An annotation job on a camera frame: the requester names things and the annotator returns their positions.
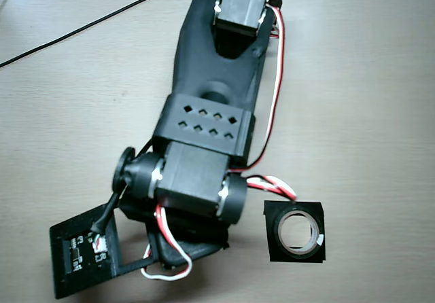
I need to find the twisted red white wire loop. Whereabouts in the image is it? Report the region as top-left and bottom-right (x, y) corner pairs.
(245, 175), (300, 204)

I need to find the black tape square marker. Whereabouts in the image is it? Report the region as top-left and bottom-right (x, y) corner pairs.
(263, 200), (326, 264)

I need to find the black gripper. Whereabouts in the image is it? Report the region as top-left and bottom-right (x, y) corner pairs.
(145, 214), (231, 272)

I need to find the red white gripper servo wire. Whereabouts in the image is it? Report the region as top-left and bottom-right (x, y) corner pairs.
(140, 204), (194, 281)

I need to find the long red white arm wire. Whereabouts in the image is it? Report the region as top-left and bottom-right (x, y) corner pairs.
(234, 4), (287, 174)

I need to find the black camera mount with board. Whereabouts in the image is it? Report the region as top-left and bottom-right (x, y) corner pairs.
(49, 204), (161, 300)

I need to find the long black table cable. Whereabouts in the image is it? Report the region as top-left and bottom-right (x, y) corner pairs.
(0, 0), (198, 69)

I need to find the black tape roll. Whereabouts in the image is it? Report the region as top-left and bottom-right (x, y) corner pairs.
(274, 204), (325, 260)

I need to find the short black camera cable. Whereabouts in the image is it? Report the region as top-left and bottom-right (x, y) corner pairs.
(90, 183), (127, 233)

